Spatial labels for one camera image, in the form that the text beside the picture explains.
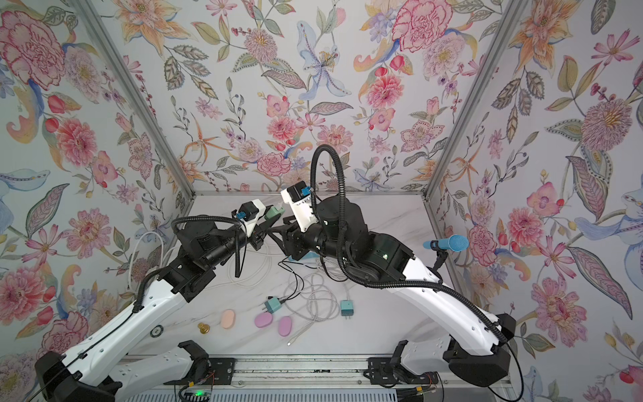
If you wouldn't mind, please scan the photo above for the green charger plug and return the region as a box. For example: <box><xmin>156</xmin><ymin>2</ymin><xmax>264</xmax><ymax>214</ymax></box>
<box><xmin>264</xmin><ymin>205</ymin><xmax>285</xmax><ymax>220</ymax></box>

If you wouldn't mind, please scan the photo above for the black charging cable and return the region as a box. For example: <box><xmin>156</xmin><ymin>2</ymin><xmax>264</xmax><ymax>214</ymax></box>
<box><xmin>278</xmin><ymin>258</ymin><xmax>348</xmax><ymax>303</ymax></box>

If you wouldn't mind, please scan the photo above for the teal charger with black cable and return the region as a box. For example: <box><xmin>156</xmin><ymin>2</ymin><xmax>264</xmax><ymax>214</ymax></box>
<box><xmin>264</xmin><ymin>296</ymin><xmax>282</xmax><ymax>314</ymax></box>

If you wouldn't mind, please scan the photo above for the teal power strip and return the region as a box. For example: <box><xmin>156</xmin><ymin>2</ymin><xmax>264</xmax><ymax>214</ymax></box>
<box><xmin>287</xmin><ymin>251</ymin><xmax>319</xmax><ymax>263</ymax></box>

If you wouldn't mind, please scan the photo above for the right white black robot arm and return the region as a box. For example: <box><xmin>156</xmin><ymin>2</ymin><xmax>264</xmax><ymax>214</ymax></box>
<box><xmin>271</xmin><ymin>145</ymin><xmax>516</xmax><ymax>388</ymax></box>

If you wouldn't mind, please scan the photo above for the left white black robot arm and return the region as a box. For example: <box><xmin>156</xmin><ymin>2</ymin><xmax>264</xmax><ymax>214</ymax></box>
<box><xmin>35</xmin><ymin>207</ymin><xmax>282</xmax><ymax>401</ymax></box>

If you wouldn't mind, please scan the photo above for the purple earbud case left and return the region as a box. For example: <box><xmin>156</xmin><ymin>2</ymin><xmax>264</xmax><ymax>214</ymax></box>
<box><xmin>254</xmin><ymin>312</ymin><xmax>274</xmax><ymax>328</ymax></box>

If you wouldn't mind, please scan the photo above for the purple earbud case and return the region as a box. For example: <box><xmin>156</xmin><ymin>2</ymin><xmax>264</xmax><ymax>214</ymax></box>
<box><xmin>254</xmin><ymin>312</ymin><xmax>274</xmax><ymax>328</ymax></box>
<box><xmin>278</xmin><ymin>316</ymin><xmax>293</xmax><ymax>338</ymax></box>

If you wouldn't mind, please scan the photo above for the peach earbud case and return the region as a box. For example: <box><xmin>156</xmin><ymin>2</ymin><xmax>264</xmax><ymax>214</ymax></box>
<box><xmin>220</xmin><ymin>309</ymin><xmax>236</xmax><ymax>330</ymax></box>

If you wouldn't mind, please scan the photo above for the purple earbud case right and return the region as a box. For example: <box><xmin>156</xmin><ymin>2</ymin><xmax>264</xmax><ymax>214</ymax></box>
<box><xmin>278</xmin><ymin>316</ymin><xmax>293</xmax><ymax>338</ymax></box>

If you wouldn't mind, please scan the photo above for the small brass knob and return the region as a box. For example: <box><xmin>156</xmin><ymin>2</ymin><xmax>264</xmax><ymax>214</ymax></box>
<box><xmin>198</xmin><ymin>323</ymin><xmax>210</xmax><ymax>334</ymax></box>

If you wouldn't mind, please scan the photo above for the blue microphone on stand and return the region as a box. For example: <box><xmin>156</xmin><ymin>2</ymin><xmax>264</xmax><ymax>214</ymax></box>
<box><xmin>423</xmin><ymin>234</ymin><xmax>469</xmax><ymax>271</ymax></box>

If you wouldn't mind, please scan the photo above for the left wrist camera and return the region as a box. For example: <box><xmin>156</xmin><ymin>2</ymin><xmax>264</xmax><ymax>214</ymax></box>
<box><xmin>231</xmin><ymin>199</ymin><xmax>266</xmax><ymax>223</ymax></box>

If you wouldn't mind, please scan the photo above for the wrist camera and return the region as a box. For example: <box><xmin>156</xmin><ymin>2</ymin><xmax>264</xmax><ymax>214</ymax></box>
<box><xmin>281</xmin><ymin>181</ymin><xmax>318</xmax><ymax>232</ymax></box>
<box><xmin>231</xmin><ymin>199</ymin><xmax>266</xmax><ymax>223</ymax></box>

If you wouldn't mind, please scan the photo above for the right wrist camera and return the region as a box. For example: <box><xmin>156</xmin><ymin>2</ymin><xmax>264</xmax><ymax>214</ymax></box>
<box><xmin>281</xmin><ymin>181</ymin><xmax>318</xmax><ymax>232</ymax></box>

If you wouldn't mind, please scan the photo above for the grey coiled cable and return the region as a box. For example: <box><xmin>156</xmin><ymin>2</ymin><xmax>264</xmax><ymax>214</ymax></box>
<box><xmin>277</xmin><ymin>270</ymin><xmax>353</xmax><ymax>348</ymax></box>

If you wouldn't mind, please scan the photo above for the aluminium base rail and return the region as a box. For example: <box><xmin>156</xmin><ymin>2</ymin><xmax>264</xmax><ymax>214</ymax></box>
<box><xmin>120</xmin><ymin>353</ymin><xmax>513</xmax><ymax>390</ymax></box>

